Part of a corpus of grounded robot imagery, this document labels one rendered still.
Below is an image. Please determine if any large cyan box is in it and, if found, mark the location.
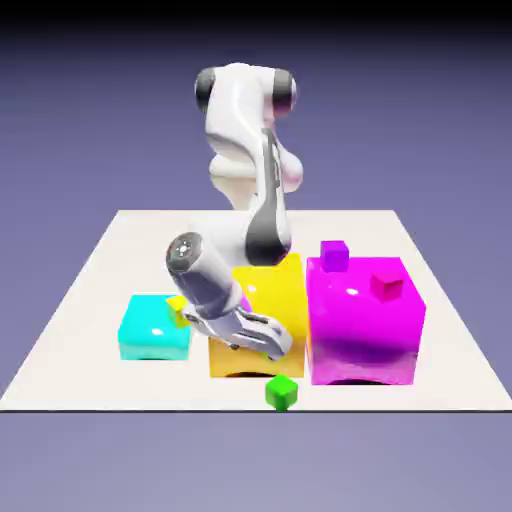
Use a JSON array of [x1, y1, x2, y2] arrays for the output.
[[117, 294, 193, 362]]

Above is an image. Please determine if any small crimson cube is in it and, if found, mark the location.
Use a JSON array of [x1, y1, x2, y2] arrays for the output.
[[369, 272, 405, 304]]

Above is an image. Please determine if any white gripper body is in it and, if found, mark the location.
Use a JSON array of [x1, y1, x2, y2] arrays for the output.
[[183, 310, 295, 360]]

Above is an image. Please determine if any small yellow cube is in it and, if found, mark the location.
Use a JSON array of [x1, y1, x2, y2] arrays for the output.
[[165, 295, 193, 330]]

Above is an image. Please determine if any large yellow box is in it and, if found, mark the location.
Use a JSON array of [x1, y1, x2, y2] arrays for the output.
[[208, 252, 309, 380]]

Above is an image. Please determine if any small green cube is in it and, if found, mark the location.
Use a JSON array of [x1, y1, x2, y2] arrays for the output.
[[264, 373, 300, 413]]

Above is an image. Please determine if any large magenta box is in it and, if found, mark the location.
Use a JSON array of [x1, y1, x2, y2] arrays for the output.
[[305, 256, 428, 387]]

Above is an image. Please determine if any small purple cube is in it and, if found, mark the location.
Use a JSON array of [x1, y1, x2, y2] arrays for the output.
[[319, 239, 350, 274]]

